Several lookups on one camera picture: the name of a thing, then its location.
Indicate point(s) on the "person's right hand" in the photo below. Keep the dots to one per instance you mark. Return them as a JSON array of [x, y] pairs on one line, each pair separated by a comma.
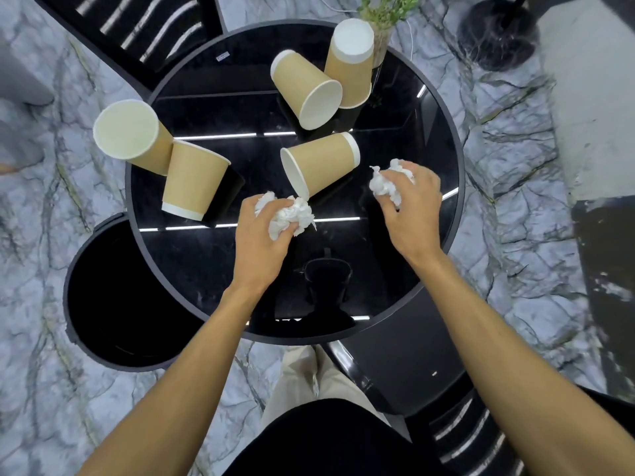
[[416, 223]]

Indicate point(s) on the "person's left hand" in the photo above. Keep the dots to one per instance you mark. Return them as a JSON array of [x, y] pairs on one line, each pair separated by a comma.
[[258, 257]]

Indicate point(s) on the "person's left thumb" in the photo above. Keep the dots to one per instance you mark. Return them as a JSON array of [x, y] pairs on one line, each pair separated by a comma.
[[299, 228]]

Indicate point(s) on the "person's right thumb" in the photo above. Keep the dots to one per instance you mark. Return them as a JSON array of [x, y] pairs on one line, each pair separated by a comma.
[[389, 209]]

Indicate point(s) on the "white tissue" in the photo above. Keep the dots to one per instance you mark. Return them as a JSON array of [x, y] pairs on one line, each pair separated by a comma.
[[384, 185], [290, 213]]

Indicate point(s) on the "person's right forearm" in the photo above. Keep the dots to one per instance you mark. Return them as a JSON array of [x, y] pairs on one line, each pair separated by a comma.
[[516, 361]]

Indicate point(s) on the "person's left forearm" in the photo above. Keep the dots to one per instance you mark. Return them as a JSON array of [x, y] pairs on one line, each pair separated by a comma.
[[183, 376]]

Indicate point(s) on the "tan paper cup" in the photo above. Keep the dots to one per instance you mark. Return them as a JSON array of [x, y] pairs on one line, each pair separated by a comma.
[[302, 86], [126, 131], [193, 180], [322, 161], [350, 59]]

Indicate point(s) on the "beige trousers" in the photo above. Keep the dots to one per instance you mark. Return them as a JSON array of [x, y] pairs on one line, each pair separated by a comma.
[[302, 376]]

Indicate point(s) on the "black slatted chair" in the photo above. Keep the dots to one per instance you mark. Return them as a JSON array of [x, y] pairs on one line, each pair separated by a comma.
[[411, 356], [134, 29]]

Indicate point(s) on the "black round trash bin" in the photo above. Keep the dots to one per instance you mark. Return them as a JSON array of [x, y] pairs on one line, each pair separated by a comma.
[[124, 302]]

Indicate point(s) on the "green plant in glass vase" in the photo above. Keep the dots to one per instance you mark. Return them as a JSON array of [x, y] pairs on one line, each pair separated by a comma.
[[384, 14]]

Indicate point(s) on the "black round lamp base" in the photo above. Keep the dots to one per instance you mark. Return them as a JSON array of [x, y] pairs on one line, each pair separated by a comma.
[[496, 37]]

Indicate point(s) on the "black shirt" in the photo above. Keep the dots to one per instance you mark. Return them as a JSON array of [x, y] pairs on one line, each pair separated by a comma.
[[317, 441]]

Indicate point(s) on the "white textured slab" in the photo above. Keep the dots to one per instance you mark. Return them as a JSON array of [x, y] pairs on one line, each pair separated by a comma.
[[590, 94]]

